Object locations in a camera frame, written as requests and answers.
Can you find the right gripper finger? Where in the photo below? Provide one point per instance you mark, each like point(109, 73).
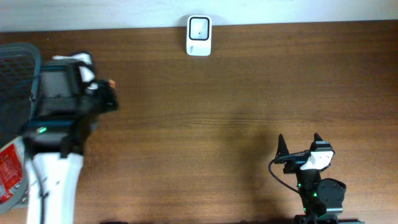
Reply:
point(317, 138)
point(282, 149)

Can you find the red snack bag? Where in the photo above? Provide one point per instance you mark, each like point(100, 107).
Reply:
point(11, 172)

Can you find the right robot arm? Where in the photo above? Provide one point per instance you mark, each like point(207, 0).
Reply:
point(322, 199)

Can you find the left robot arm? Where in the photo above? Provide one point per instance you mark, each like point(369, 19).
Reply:
point(66, 107)

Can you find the orange tissue pack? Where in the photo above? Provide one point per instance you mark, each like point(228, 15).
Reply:
point(112, 83)

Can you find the grey plastic mesh basket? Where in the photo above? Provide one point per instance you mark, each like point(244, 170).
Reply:
point(20, 65)

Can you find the white barcode scanner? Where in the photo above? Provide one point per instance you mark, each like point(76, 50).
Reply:
point(199, 35)

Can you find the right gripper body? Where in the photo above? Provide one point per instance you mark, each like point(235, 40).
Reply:
point(295, 162)

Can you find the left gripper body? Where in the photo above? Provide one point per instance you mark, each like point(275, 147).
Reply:
point(99, 99)

